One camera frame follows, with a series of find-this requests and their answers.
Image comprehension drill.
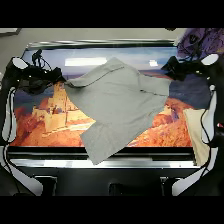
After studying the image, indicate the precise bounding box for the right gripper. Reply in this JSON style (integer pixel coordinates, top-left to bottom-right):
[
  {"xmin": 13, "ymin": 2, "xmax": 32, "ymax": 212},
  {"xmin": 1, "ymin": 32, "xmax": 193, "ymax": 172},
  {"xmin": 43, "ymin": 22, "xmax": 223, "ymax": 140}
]
[{"xmin": 161, "ymin": 55, "xmax": 187, "ymax": 82}]

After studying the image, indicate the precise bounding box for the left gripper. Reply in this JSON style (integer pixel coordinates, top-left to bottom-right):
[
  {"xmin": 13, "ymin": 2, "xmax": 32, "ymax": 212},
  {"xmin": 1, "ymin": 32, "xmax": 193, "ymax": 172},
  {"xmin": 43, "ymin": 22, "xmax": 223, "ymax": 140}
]
[{"xmin": 43, "ymin": 67, "xmax": 67, "ymax": 89}]

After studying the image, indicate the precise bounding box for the grey T-shirt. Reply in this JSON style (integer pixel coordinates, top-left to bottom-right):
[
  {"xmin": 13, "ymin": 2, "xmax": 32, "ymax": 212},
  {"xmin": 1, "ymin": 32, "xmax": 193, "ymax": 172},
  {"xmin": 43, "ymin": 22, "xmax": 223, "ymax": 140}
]
[{"xmin": 63, "ymin": 56, "xmax": 172, "ymax": 166}]

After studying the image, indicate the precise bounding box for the purple garment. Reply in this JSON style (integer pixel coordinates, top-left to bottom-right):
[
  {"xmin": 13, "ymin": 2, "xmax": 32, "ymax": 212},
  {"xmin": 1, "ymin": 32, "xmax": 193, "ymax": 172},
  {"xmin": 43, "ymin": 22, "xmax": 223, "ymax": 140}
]
[{"xmin": 175, "ymin": 28, "xmax": 224, "ymax": 62}]

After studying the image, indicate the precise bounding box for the beige garment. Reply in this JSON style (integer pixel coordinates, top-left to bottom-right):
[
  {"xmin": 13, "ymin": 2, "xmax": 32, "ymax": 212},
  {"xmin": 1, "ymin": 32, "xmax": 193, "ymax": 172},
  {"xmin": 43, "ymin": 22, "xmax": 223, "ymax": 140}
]
[{"xmin": 182, "ymin": 107, "xmax": 212, "ymax": 167}]

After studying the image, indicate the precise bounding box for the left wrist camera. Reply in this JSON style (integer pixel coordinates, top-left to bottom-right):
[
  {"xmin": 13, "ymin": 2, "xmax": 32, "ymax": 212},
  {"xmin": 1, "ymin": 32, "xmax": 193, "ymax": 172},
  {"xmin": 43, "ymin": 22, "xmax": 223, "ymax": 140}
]
[{"xmin": 31, "ymin": 48, "xmax": 47, "ymax": 69}]

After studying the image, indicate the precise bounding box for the black cable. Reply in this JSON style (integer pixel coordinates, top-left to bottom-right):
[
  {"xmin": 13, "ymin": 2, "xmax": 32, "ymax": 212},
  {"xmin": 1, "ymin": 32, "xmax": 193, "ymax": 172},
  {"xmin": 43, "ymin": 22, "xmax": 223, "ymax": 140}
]
[
  {"xmin": 199, "ymin": 89, "xmax": 218, "ymax": 176},
  {"xmin": 1, "ymin": 84, "xmax": 22, "ymax": 196}
]

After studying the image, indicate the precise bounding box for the silver frame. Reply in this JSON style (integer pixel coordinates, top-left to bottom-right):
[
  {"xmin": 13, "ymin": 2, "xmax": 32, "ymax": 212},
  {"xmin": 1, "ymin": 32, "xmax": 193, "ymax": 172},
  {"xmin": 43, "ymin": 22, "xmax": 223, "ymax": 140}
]
[{"xmin": 5, "ymin": 146, "xmax": 204, "ymax": 197}]

